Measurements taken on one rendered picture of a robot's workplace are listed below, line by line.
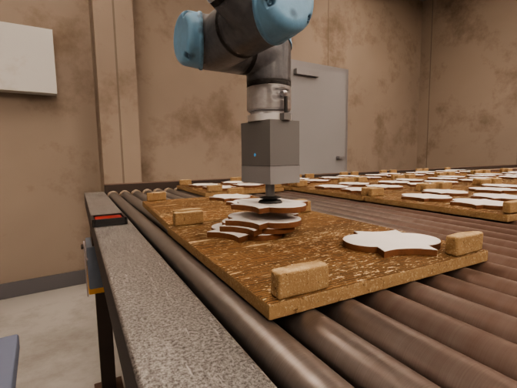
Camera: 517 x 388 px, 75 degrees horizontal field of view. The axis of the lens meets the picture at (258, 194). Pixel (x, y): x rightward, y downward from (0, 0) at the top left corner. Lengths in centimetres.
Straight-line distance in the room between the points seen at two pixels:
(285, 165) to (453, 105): 530
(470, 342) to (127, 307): 32
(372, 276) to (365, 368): 14
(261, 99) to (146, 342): 39
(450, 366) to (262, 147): 39
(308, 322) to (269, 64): 39
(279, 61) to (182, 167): 289
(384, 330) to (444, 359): 5
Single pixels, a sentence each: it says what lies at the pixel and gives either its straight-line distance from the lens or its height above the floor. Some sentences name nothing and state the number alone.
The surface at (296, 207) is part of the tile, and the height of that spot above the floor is 99.
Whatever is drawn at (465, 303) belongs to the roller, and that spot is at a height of 92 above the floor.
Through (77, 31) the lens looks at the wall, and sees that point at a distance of 337.
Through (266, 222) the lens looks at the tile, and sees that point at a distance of 54.
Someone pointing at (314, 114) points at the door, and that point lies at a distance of 427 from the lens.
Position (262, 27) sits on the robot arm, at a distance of 41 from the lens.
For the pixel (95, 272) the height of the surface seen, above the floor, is 76.
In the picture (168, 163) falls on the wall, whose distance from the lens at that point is 336.
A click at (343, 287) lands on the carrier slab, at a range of 37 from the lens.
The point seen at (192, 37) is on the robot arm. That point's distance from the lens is 50.
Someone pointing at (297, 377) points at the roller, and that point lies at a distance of 27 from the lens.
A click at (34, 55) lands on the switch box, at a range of 317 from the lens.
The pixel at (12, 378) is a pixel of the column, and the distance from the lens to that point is 42.
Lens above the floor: 107
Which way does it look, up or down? 6 degrees down
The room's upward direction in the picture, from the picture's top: 1 degrees counter-clockwise
